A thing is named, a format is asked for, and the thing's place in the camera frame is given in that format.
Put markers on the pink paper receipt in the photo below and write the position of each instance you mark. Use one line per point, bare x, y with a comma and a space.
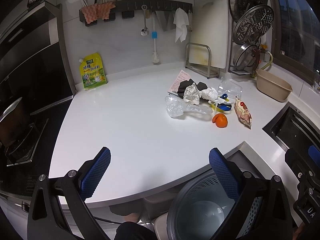
182, 76

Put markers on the white cutting board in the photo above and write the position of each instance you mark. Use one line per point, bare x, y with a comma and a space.
210, 27

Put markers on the clear plastic bag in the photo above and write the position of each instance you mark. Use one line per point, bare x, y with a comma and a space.
176, 107

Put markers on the printed paper ball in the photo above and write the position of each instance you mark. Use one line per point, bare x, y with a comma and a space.
192, 95

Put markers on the steel steamer plate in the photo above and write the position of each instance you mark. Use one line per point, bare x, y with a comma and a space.
253, 24

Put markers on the clear plastic cup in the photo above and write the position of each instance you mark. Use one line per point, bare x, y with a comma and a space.
230, 88

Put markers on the black gas stove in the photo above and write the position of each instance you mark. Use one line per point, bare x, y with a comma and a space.
24, 132

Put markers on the steel cutting board rack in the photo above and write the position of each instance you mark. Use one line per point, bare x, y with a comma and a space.
205, 70

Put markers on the hanging steel spoon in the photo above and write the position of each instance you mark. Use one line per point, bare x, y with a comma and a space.
145, 31

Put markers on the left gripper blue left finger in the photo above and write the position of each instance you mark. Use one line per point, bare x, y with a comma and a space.
92, 171

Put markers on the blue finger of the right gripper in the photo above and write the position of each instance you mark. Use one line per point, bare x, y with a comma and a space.
314, 153

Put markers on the white hanging cloth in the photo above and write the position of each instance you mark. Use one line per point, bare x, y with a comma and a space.
181, 21

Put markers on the blue white bottle brush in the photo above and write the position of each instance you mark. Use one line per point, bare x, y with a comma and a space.
155, 56

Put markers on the beige plastic basin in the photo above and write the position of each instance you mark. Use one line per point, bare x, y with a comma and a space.
273, 86

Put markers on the red snack wrapper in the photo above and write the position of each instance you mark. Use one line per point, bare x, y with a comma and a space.
243, 113

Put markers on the pink orange dish cloth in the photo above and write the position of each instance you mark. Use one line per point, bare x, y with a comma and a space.
97, 11

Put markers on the black range hood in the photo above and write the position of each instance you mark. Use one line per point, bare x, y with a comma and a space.
35, 30

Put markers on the black dish rack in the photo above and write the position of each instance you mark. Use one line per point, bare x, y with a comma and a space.
240, 72

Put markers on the black kitchen sink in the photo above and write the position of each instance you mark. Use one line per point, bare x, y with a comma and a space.
290, 128

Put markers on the grey perforated trash bin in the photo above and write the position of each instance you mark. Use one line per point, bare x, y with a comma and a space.
199, 208

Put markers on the yellow plastic lid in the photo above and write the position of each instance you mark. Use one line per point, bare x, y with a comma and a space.
221, 105

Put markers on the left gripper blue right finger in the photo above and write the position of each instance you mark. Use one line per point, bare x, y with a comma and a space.
224, 173

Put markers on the yellow green detergent pouch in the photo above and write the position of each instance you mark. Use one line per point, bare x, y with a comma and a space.
92, 71

